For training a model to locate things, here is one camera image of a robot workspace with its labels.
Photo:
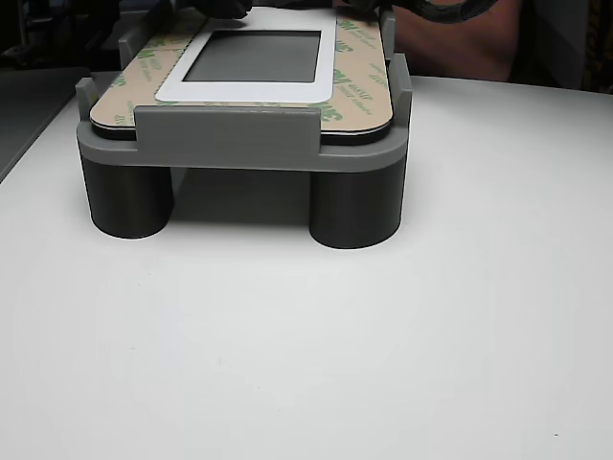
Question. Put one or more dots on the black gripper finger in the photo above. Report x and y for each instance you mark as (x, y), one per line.
(220, 7)

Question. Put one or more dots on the holder gripper blue-padded finger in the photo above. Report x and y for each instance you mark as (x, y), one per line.
(364, 4)

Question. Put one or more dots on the grey fixture with round legs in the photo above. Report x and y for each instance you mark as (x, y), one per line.
(230, 139)

